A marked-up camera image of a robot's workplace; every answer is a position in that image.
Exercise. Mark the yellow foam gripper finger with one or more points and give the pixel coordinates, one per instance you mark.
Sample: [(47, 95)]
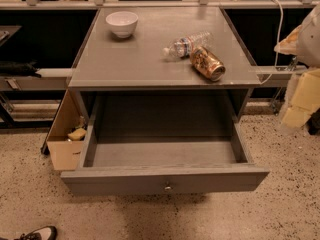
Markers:
[(302, 98), (288, 45)]

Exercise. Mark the white horizontal rail beam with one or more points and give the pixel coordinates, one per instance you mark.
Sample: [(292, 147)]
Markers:
[(50, 79)]

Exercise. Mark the grey cabinet with top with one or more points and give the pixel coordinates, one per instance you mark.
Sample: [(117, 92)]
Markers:
[(137, 63)]

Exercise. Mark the yellow sponge in box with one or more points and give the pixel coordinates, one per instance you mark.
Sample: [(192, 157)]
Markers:
[(77, 135)]

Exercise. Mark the orange soda can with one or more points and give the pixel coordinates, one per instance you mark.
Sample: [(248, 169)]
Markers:
[(205, 62)]

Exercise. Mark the black and white shoe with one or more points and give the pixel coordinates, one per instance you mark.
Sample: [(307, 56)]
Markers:
[(45, 233)]

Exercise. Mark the open grey top drawer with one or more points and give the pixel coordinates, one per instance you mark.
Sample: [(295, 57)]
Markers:
[(137, 143)]

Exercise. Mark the brown cardboard box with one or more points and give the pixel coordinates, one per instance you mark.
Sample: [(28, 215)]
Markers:
[(64, 152)]

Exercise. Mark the black folded umbrella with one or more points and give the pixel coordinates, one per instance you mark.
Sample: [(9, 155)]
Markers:
[(18, 68)]

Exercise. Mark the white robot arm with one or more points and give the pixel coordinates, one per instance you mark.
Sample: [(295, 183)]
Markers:
[(308, 46)]

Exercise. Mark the clear plastic water bottle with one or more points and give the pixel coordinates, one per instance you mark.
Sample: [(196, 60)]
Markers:
[(182, 47)]

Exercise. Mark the white ceramic bowl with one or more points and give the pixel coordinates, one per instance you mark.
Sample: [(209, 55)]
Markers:
[(122, 23)]

